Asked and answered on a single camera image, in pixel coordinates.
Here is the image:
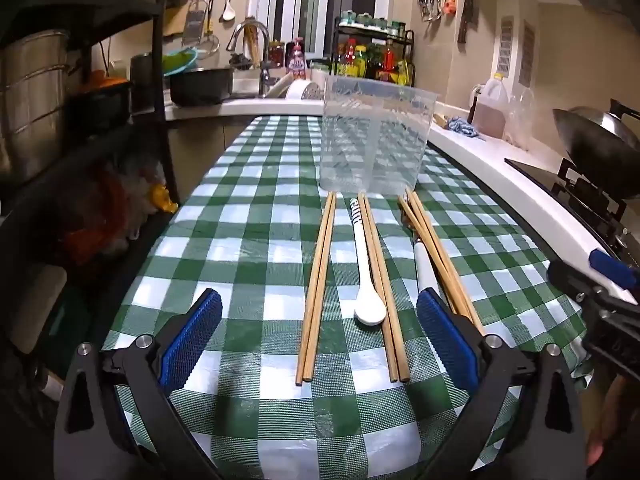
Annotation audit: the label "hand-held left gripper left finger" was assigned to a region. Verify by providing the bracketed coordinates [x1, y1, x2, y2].
[54, 288, 223, 480]

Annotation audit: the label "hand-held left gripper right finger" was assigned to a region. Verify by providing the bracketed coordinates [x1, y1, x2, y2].
[416, 287, 587, 480]

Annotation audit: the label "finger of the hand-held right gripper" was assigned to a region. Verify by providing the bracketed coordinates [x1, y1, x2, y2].
[547, 260, 608, 311]
[589, 249, 640, 306]

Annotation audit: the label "white spoon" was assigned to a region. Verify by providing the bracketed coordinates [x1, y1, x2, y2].
[349, 197, 387, 325]

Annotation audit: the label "wooden chopstick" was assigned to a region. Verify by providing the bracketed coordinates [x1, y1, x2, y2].
[295, 191, 335, 387]
[407, 189, 485, 335]
[359, 193, 400, 382]
[303, 192, 338, 384]
[404, 192, 476, 331]
[398, 197, 458, 311]
[364, 194, 411, 382]

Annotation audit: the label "clear plastic container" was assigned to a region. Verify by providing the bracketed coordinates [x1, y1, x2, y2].
[321, 74, 441, 196]

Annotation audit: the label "person's right hand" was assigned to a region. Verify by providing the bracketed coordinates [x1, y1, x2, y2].
[587, 375, 640, 468]

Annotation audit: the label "black gas stove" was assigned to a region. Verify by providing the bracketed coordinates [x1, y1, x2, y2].
[505, 157, 640, 261]

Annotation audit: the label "green checked tablecloth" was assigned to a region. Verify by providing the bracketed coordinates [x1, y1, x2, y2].
[102, 115, 596, 480]

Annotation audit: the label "yellow plastic bag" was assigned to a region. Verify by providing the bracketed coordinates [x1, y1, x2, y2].
[150, 182, 179, 214]

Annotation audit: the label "plastic bags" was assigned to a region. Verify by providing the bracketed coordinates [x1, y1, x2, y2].
[65, 160, 166, 271]

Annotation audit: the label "clear plastic bottle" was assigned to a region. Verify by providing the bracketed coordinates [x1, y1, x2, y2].
[507, 87, 538, 151]

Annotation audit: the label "blue cloth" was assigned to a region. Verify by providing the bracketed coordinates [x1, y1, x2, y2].
[445, 116, 486, 141]

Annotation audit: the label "cooking oil jug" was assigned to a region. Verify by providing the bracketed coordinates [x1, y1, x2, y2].
[470, 74, 510, 138]

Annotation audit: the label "black saucepan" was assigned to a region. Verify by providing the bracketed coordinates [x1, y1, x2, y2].
[170, 67, 236, 107]

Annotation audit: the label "black pot with orange lid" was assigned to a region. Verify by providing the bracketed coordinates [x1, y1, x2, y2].
[65, 72, 136, 126]

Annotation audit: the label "grey cup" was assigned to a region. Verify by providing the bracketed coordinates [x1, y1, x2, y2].
[131, 53, 163, 110]

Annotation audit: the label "black spice rack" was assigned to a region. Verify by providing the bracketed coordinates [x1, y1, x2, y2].
[332, 17, 416, 88]

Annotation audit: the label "white colander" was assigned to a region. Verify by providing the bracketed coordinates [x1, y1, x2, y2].
[285, 79, 325, 102]

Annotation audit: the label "hanging cleaver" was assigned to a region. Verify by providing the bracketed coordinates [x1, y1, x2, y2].
[457, 0, 476, 45]

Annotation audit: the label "green plastic basin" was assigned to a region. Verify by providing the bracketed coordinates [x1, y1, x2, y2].
[162, 46, 201, 78]

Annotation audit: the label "black shelf rack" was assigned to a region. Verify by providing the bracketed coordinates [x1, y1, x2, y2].
[0, 0, 206, 311]

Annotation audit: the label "cluster of sauce bottles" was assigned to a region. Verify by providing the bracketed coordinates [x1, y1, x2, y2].
[336, 37, 412, 85]

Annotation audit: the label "large steel pot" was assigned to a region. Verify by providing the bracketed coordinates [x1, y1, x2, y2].
[0, 30, 76, 186]

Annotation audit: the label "steel faucet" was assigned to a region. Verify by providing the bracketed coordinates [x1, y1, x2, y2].
[226, 21, 273, 97]

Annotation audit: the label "pink dish soap bottle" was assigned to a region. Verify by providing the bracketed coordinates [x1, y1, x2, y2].
[285, 37, 307, 81]

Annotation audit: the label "metal grater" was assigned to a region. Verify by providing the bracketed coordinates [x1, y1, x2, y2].
[181, 0, 208, 46]

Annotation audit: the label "hanging wooden cutting board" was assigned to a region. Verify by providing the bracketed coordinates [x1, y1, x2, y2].
[162, 7, 188, 37]

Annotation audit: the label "row of green lid jars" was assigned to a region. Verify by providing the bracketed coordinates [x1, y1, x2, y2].
[340, 10, 407, 36]

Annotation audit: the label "window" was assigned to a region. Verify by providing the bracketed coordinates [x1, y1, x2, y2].
[252, 0, 396, 56]

